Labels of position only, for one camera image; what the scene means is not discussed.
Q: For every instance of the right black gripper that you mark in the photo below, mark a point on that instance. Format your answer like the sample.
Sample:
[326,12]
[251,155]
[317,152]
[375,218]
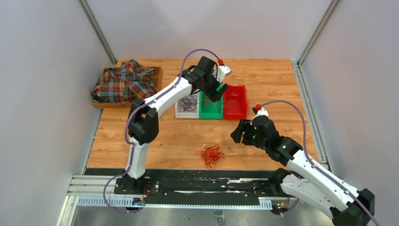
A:
[245,125]

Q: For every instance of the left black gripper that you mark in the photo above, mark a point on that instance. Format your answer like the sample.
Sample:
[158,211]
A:
[214,95]

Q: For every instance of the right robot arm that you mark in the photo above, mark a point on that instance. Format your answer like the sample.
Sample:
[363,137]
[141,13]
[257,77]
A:
[306,179]

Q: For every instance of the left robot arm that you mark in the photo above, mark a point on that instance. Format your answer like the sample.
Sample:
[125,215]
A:
[143,122]

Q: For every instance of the green plastic bin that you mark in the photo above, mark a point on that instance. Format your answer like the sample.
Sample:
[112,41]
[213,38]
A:
[209,109]

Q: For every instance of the red plastic bin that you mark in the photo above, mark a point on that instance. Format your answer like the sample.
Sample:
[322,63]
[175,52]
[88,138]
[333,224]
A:
[235,104]

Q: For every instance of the white plastic bin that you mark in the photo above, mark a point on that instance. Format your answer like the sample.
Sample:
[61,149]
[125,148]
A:
[187,107]

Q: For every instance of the wooden tray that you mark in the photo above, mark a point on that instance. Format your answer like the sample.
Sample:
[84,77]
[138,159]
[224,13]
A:
[156,77]

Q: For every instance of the plaid shirt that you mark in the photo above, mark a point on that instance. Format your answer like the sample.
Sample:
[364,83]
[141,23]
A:
[124,83]

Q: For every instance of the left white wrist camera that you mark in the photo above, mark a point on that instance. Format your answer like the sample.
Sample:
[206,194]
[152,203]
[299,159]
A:
[221,72]

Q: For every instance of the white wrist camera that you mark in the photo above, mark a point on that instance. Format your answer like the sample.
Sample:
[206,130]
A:
[259,110]
[221,72]

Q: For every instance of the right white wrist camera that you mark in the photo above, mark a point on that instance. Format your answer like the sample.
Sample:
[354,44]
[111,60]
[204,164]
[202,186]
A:
[259,110]

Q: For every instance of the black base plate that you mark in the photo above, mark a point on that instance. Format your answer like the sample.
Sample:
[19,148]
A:
[203,188]

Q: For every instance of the aluminium frame rail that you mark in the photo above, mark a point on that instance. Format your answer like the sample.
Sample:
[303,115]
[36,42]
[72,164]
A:
[97,190]

